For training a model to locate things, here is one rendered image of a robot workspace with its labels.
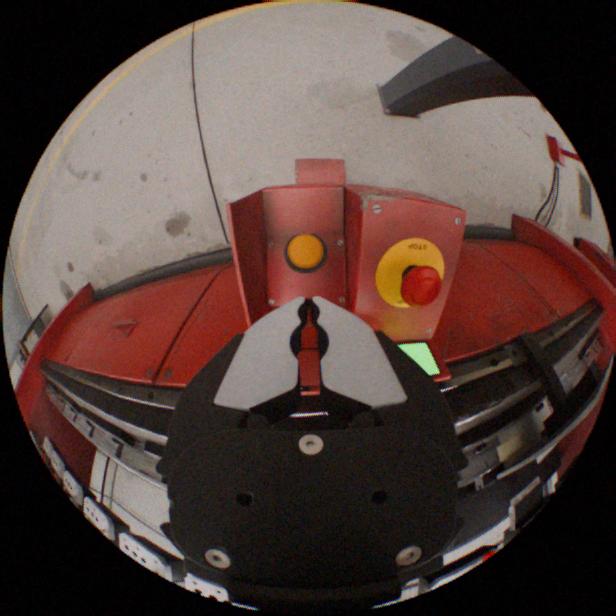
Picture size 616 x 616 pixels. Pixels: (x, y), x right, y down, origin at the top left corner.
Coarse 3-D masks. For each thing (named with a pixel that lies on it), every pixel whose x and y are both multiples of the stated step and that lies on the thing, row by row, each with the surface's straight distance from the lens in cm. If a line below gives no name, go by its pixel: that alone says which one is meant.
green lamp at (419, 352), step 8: (408, 344) 26; (416, 344) 26; (424, 344) 26; (408, 352) 25; (416, 352) 25; (424, 352) 25; (416, 360) 24; (424, 360) 25; (432, 360) 25; (424, 368) 24; (432, 368) 24
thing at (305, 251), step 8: (296, 240) 24; (304, 240) 24; (312, 240) 24; (288, 248) 24; (296, 248) 24; (304, 248) 24; (312, 248) 24; (320, 248) 24; (296, 256) 24; (304, 256) 24; (312, 256) 24; (320, 256) 24; (296, 264) 24; (304, 264) 23; (312, 264) 24
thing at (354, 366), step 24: (312, 312) 12; (336, 312) 11; (336, 336) 9; (360, 336) 9; (336, 360) 8; (360, 360) 8; (384, 360) 8; (336, 384) 7; (360, 384) 7; (384, 384) 8; (336, 408) 8; (360, 408) 7
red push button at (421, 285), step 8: (408, 272) 18; (416, 272) 18; (424, 272) 18; (432, 272) 18; (408, 280) 18; (416, 280) 18; (424, 280) 18; (432, 280) 19; (440, 280) 19; (408, 288) 18; (416, 288) 18; (424, 288) 19; (432, 288) 19; (440, 288) 20; (408, 296) 18; (416, 296) 19; (424, 296) 19; (432, 296) 20; (408, 304) 19; (416, 304) 19; (424, 304) 20
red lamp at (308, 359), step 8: (304, 352) 23; (312, 352) 23; (304, 360) 22; (312, 360) 22; (304, 368) 22; (312, 368) 22; (304, 376) 21; (312, 376) 21; (304, 384) 20; (312, 384) 20
